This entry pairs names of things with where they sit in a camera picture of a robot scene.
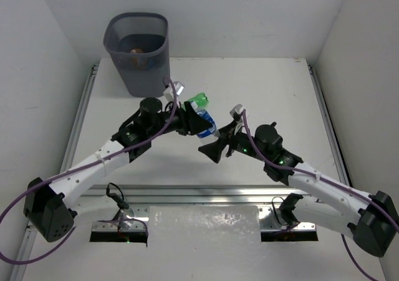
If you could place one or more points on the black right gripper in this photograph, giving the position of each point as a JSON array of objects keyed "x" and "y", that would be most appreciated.
[{"x": 214, "y": 150}]

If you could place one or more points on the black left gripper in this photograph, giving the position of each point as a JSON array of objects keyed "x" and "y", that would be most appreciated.
[{"x": 186, "y": 119}]

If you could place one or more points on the orange juice bottle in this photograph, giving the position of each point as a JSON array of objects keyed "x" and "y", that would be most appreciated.
[{"x": 138, "y": 61}]

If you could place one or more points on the small bottle light blue label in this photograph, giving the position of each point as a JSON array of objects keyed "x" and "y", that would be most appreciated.
[{"x": 152, "y": 64}]

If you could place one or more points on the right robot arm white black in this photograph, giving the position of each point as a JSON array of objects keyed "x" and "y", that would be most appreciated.
[{"x": 370, "y": 220}]

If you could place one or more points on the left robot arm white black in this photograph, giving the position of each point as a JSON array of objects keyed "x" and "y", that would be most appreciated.
[{"x": 50, "y": 207}]

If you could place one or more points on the grey mesh waste bin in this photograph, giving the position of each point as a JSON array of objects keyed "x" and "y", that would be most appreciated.
[{"x": 138, "y": 45}]

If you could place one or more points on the green plastic bottle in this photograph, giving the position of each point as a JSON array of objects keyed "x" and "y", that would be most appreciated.
[{"x": 200, "y": 100}]

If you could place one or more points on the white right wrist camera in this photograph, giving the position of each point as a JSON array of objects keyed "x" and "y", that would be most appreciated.
[{"x": 236, "y": 112}]

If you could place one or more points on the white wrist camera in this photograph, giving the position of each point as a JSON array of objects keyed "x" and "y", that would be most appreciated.
[
  {"x": 236, "y": 112},
  {"x": 172, "y": 92}
]

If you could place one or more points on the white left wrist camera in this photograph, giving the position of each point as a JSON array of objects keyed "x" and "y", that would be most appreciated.
[{"x": 172, "y": 92}]

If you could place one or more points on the aluminium front rail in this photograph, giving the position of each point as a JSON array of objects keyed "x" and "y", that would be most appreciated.
[{"x": 205, "y": 195}]

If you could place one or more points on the aluminium rail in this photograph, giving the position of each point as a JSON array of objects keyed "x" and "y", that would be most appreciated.
[
  {"x": 27, "y": 243},
  {"x": 205, "y": 195},
  {"x": 331, "y": 135}
]

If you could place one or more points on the aluminium right side rail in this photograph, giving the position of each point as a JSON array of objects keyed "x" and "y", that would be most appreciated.
[{"x": 331, "y": 135}]

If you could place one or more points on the aluminium left side rail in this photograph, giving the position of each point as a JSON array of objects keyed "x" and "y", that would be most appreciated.
[{"x": 27, "y": 243}]

